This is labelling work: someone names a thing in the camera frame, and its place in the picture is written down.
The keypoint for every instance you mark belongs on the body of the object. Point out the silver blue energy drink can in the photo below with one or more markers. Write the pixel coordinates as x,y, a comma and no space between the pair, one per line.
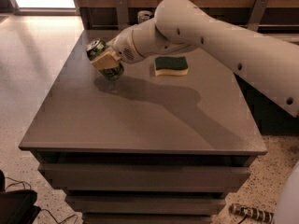
144,15

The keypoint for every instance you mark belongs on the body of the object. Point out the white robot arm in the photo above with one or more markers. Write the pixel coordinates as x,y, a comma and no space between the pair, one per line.
268,64

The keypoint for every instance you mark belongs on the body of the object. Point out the green soda can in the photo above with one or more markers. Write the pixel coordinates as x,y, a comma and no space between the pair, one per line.
95,48

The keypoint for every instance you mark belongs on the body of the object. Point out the right metal bracket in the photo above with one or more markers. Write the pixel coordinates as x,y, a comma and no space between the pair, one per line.
256,14

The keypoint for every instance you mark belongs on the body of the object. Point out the metal bracket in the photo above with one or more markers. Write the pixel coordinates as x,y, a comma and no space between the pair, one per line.
122,13
256,14

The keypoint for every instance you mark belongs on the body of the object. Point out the grey drawer cabinet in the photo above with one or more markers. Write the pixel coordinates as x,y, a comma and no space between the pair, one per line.
144,149

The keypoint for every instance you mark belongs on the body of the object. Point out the left metal bracket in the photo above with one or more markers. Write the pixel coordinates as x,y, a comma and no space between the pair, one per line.
122,13

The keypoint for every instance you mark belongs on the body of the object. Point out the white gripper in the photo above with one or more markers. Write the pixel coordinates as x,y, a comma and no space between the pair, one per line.
123,47

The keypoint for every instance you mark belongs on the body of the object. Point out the power strip on floor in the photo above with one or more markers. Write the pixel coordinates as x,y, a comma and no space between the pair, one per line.
250,212

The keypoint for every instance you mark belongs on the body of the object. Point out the green yellow sponge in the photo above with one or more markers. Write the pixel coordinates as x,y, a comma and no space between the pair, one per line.
170,66

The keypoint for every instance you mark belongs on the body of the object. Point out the black bag on floor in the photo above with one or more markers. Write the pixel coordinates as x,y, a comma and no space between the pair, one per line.
18,206

